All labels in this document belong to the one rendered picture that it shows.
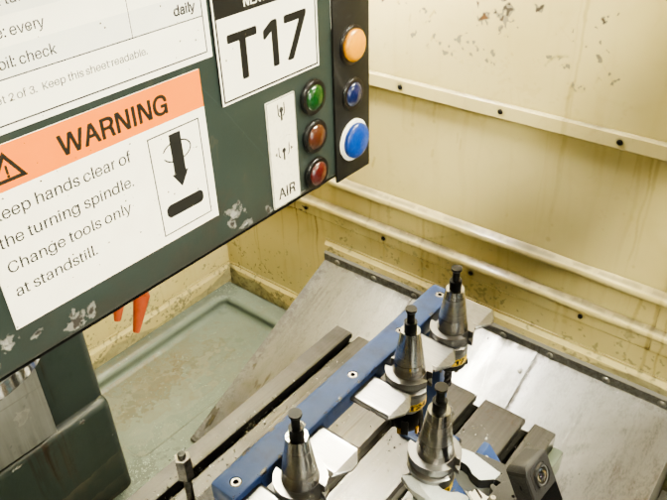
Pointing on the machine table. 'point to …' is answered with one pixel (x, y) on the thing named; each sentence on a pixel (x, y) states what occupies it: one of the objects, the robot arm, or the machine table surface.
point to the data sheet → (90, 51)
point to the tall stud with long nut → (185, 472)
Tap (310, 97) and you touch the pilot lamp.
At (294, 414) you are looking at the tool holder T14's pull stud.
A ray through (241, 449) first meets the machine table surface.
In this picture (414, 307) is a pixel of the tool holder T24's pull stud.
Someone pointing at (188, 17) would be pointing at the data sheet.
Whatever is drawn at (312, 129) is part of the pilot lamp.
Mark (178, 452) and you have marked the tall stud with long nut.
